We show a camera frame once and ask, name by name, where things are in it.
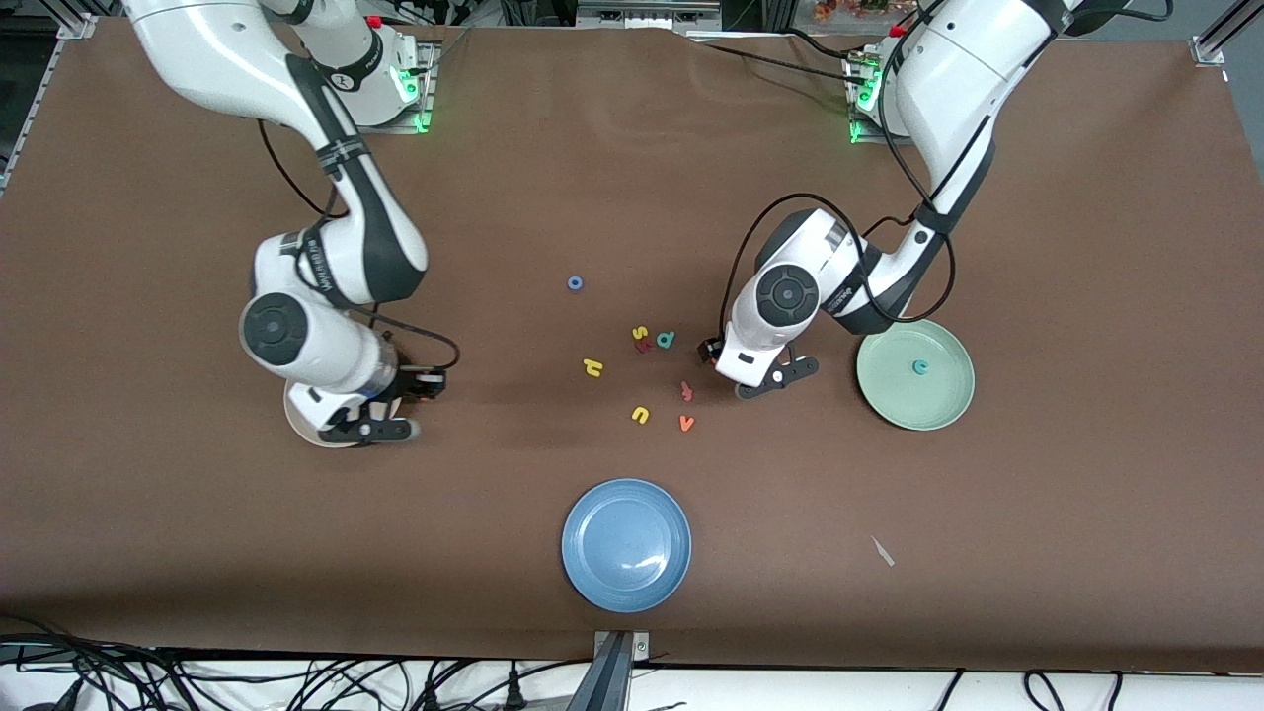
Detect beige brown plate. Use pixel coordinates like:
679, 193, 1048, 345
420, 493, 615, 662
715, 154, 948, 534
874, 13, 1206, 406
283, 380, 408, 449

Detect brown table cover sheet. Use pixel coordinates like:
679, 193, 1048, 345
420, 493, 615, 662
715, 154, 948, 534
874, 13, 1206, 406
0, 20, 1264, 674

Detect light green plate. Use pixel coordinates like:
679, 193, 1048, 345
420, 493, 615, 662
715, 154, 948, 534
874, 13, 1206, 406
855, 316, 977, 433

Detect blue plate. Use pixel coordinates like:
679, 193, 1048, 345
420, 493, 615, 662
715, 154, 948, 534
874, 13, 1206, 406
561, 478, 693, 614

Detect grey metal box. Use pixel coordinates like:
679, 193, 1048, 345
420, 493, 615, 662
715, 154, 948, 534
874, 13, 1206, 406
576, 0, 724, 31

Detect orange artificial flowers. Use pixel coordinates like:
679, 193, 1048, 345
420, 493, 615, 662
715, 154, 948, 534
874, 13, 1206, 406
812, 0, 892, 23

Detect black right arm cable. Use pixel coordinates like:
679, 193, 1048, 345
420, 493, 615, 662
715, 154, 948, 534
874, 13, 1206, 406
257, 118, 462, 372

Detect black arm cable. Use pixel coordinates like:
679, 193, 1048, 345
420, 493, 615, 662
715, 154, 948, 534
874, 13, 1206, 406
257, 118, 462, 372
719, 0, 959, 347

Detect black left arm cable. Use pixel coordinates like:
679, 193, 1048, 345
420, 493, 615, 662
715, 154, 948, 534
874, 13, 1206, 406
719, 0, 959, 347

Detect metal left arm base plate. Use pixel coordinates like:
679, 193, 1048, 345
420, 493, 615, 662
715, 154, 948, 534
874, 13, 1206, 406
847, 54, 939, 147

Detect black cable on table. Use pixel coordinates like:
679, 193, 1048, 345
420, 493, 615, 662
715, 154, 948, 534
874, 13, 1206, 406
686, 28, 870, 90

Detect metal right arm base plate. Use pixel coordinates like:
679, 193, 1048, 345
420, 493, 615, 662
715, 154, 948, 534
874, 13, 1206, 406
326, 39, 440, 134

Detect aluminium camera pole bracket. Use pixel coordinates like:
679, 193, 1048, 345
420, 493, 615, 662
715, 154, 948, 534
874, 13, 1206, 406
591, 629, 655, 711

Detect black floor cable bundle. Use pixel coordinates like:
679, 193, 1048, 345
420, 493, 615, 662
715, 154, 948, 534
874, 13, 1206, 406
0, 612, 213, 711

